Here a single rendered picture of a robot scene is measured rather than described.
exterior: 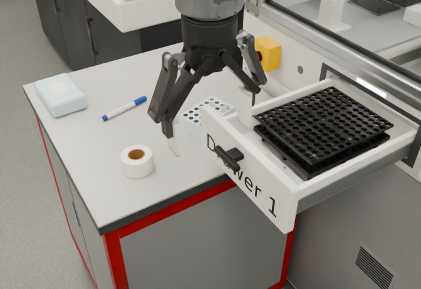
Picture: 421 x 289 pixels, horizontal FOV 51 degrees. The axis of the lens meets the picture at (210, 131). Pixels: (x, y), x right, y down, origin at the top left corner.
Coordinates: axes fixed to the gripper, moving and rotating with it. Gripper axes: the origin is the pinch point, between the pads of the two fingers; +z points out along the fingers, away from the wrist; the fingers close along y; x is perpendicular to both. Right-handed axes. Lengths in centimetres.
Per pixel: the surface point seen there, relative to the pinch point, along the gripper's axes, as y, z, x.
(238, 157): 6.7, 9.9, 1.4
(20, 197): -30, 101, 114
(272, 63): 39, 15, 32
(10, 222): -37, 101, 101
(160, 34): 31, 26, 85
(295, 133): 21.1, 11.1, 2.4
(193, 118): 13.3, 21.7, 29.7
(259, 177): 8.1, 11.7, -3.5
